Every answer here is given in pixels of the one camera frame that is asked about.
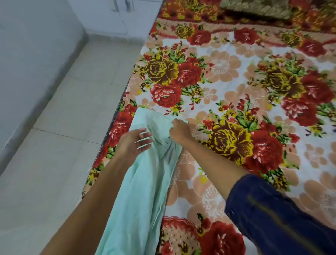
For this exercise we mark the person's right hand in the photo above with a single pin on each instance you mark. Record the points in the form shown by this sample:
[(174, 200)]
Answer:
[(180, 131)]

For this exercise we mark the person's left hand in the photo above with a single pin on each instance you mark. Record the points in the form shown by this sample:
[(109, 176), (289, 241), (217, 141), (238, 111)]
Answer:
[(131, 147)]

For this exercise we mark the person's left little finger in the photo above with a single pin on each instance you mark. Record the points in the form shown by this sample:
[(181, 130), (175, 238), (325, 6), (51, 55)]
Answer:
[(141, 149)]

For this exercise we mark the person's left middle finger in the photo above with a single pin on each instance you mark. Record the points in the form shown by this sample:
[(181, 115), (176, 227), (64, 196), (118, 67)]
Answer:
[(147, 139)]

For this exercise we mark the person's right fingers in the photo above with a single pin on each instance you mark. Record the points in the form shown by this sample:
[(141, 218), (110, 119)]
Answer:
[(176, 123)]

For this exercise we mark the person's left thumb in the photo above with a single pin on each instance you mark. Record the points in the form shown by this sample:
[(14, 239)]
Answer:
[(139, 130)]

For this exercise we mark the mint green cloth garment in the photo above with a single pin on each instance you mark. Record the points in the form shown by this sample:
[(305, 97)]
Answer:
[(141, 184)]

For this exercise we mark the person's left forearm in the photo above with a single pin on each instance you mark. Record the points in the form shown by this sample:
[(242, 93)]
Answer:
[(89, 210)]

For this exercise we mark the person's right forearm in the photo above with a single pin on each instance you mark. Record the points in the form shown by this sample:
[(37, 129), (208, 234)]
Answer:
[(212, 165)]

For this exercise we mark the floral bed sheet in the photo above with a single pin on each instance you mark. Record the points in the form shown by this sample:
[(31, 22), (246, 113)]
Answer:
[(236, 105)]

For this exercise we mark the white cabinet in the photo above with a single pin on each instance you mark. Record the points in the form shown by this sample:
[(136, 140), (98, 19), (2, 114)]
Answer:
[(115, 15)]

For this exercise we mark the dark blue sleeve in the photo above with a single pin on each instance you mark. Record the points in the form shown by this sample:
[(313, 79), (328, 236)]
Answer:
[(278, 218)]

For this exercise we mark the olive patterned pillow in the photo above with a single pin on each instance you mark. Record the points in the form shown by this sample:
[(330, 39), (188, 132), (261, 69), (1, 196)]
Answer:
[(259, 8)]

